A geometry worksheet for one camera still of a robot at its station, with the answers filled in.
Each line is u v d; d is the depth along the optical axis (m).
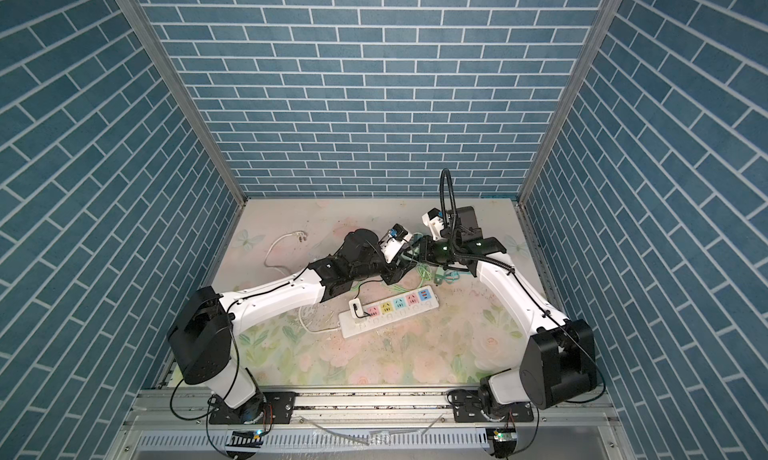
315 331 0.87
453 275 0.99
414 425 0.72
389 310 0.88
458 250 0.62
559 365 0.42
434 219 0.75
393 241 0.69
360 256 0.63
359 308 0.82
